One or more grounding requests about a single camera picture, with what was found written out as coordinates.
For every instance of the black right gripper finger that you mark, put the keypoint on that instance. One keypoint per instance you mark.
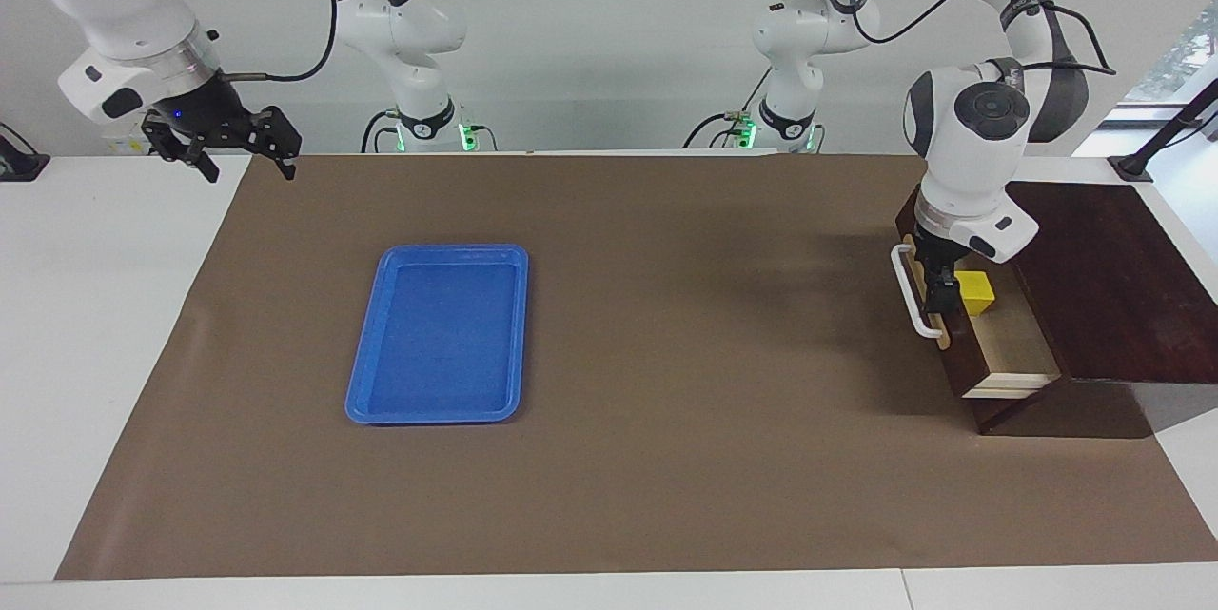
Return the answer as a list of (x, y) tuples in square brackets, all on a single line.
[(284, 139), (186, 153)]

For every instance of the black clamp stand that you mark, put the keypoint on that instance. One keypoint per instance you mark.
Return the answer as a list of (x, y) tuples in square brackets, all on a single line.
[(1166, 129)]

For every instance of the window with greenery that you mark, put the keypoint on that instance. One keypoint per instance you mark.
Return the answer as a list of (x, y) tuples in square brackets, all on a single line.
[(1180, 58)]

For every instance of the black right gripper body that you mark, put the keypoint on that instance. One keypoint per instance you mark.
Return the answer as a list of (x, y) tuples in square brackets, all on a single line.
[(205, 120)]

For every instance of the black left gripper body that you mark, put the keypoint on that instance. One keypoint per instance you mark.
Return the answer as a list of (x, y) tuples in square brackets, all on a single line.
[(940, 258)]

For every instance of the yellow block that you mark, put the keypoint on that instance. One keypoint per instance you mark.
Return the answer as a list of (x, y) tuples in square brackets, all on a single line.
[(977, 291)]

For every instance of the dark wooden cabinet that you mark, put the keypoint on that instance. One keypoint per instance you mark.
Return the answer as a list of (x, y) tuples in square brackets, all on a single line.
[(1113, 286)]

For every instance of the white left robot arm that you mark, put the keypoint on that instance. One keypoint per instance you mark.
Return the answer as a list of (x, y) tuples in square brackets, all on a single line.
[(971, 163)]

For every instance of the black desk mount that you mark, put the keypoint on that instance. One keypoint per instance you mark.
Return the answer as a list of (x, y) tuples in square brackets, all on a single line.
[(19, 163)]

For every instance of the white box with yellow labels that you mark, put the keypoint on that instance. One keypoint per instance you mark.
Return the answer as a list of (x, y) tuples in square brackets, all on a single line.
[(119, 147)]

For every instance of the brown table mat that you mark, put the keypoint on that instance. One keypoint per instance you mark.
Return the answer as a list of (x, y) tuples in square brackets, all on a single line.
[(666, 458)]

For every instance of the blue plastic tray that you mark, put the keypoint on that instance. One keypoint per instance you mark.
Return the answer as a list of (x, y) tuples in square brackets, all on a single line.
[(438, 334)]

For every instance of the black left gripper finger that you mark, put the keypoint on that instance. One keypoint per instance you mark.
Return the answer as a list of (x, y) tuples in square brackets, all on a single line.
[(942, 296)]

